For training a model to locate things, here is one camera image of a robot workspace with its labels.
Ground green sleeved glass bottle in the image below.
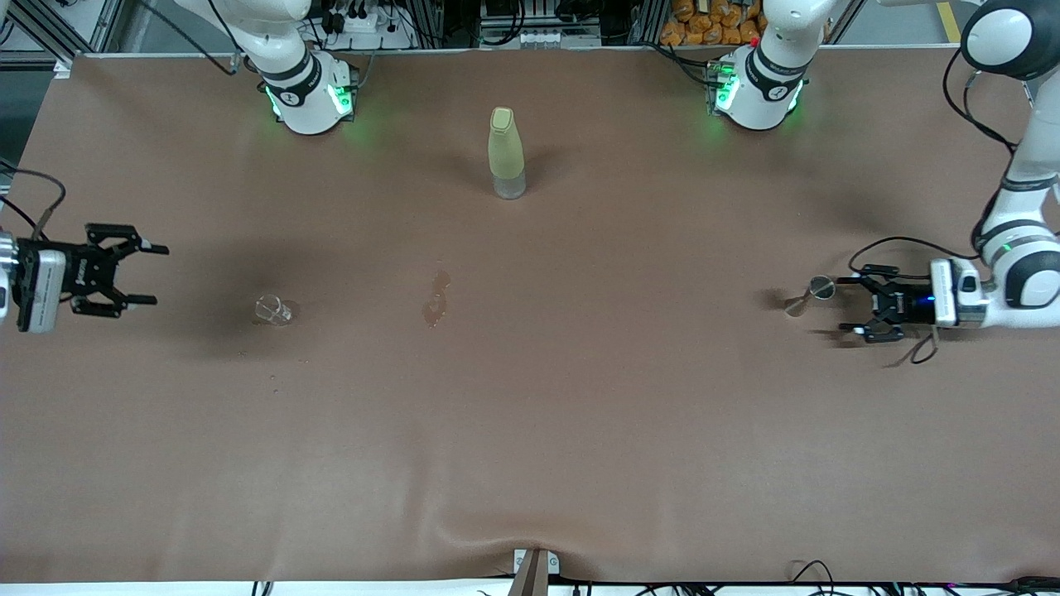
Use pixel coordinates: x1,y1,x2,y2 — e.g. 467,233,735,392
488,106,528,200

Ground clear glass beaker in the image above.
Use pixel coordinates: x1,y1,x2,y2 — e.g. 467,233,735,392
254,294,295,326

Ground orange snack bags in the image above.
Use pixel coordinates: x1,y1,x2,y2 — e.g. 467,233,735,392
661,0,763,46

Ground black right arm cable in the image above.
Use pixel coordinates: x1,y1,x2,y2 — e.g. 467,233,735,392
0,0,245,241

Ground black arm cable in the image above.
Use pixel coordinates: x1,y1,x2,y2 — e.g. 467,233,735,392
0,0,245,241
849,50,1021,365

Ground steel double jigger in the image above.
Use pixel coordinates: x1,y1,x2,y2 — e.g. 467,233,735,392
785,275,836,318

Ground wet liquid spill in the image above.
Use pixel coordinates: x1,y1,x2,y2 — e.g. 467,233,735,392
421,269,452,329

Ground grey metal table bracket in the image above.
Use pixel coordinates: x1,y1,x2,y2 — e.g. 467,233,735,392
509,548,561,596

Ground aluminium frame rail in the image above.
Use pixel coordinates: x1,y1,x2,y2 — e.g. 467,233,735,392
17,0,125,67

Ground white power strip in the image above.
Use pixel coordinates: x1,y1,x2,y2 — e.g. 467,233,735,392
327,7,415,50

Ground black cable loop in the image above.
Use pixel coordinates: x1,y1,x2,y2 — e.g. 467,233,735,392
787,560,837,596

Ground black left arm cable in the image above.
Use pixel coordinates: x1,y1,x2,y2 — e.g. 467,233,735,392
849,50,1021,365

